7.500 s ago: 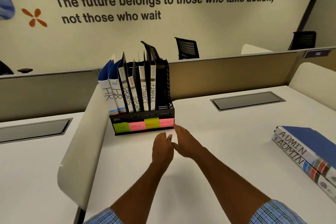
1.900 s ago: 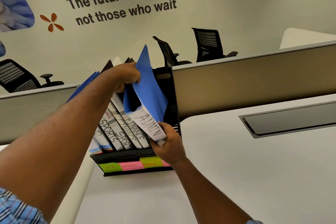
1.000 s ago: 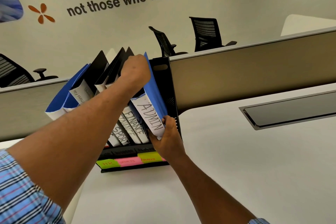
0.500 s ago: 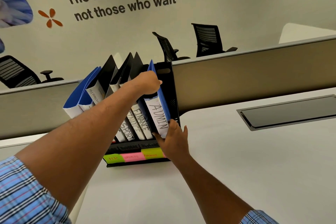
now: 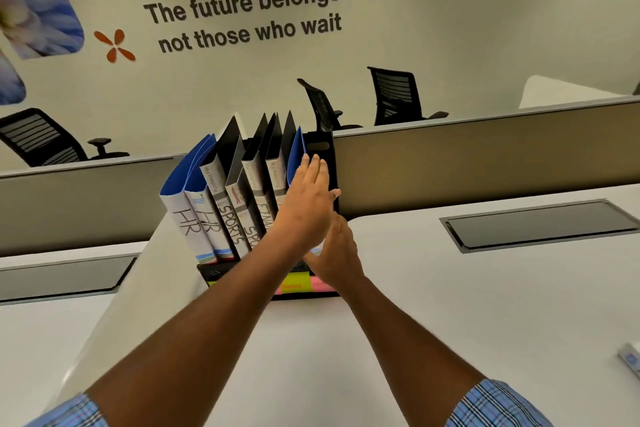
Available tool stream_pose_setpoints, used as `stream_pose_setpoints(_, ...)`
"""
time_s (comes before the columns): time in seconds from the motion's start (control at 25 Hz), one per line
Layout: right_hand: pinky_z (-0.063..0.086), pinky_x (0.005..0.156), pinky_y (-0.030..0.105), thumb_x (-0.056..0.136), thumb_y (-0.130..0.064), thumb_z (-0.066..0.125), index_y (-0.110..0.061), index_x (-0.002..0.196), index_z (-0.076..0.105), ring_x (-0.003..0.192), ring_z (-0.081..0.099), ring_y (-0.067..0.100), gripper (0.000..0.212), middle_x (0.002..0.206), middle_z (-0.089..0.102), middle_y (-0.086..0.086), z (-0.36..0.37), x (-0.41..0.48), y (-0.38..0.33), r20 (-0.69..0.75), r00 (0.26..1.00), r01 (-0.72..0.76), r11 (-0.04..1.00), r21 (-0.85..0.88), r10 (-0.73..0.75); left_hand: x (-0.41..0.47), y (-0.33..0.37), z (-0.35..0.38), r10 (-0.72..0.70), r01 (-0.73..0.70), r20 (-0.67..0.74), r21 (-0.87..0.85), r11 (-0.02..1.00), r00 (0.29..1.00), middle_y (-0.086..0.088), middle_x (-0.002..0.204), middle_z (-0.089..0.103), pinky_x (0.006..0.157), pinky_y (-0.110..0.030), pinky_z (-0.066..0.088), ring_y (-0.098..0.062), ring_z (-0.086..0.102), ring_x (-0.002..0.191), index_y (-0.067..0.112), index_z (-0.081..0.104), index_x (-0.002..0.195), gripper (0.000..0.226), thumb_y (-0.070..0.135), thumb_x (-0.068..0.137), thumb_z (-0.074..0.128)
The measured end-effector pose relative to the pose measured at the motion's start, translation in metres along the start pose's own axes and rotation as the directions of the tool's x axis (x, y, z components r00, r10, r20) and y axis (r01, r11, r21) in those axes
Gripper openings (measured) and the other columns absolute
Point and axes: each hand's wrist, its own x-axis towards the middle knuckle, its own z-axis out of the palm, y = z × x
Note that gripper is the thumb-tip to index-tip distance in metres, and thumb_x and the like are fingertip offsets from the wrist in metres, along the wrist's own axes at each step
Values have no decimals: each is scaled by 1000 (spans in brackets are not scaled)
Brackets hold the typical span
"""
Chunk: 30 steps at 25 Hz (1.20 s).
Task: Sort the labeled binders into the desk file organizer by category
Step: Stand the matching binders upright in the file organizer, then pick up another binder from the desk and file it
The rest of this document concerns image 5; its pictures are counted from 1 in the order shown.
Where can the orange petal wall decal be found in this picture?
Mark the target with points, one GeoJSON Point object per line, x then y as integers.
{"type": "Point", "coordinates": [115, 45]}

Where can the person's right plaid shirt sleeve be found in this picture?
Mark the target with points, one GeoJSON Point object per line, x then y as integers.
{"type": "Point", "coordinates": [502, 406]}

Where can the small white desk item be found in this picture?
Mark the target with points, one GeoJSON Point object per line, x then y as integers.
{"type": "Point", "coordinates": [631, 360]}

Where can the person's right fingers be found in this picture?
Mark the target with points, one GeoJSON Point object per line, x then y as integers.
{"type": "Point", "coordinates": [339, 234]}

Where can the beige desk partition panel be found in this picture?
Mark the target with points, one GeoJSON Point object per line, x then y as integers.
{"type": "Point", "coordinates": [475, 161]}
{"type": "Point", "coordinates": [75, 204]}

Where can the slim blue file folder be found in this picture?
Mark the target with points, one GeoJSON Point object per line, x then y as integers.
{"type": "Point", "coordinates": [296, 161]}

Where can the person's left thumb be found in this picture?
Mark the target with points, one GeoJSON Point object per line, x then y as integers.
{"type": "Point", "coordinates": [334, 200]}

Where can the small blue flower wall picture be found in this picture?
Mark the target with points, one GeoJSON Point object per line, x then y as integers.
{"type": "Point", "coordinates": [10, 81]}

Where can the large blue flower wall picture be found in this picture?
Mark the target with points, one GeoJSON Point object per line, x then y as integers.
{"type": "Point", "coordinates": [35, 6]}

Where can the person's left hand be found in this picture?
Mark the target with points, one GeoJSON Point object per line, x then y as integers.
{"type": "Point", "coordinates": [300, 206]}

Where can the person's right forearm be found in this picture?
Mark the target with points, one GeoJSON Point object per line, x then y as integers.
{"type": "Point", "coordinates": [400, 336]}

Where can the white desk side divider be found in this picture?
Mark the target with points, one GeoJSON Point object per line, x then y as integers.
{"type": "Point", "coordinates": [135, 301]}

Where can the yellow sticky label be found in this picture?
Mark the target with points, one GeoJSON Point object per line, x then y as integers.
{"type": "Point", "coordinates": [299, 276]}

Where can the person's left forearm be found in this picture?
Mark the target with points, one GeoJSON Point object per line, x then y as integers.
{"type": "Point", "coordinates": [200, 331]}

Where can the person's left plaid shirt sleeve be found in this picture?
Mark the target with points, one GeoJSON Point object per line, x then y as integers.
{"type": "Point", "coordinates": [70, 414]}

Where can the black mesh office chair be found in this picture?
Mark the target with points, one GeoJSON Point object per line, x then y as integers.
{"type": "Point", "coordinates": [40, 139]}
{"type": "Point", "coordinates": [395, 96]}
{"type": "Point", "coordinates": [322, 109]}

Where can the blue box file white spine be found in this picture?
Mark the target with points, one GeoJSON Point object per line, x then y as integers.
{"type": "Point", "coordinates": [182, 211]}
{"type": "Point", "coordinates": [207, 221]}

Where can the black desktop file rack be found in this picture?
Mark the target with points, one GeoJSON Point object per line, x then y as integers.
{"type": "Point", "coordinates": [320, 144]}

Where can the person's plaid shirt sleeve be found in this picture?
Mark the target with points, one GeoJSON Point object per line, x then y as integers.
{"type": "Point", "coordinates": [70, 414]}
{"type": "Point", "coordinates": [502, 406]}

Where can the person's right hand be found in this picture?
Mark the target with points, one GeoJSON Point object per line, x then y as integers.
{"type": "Point", "coordinates": [342, 261]}

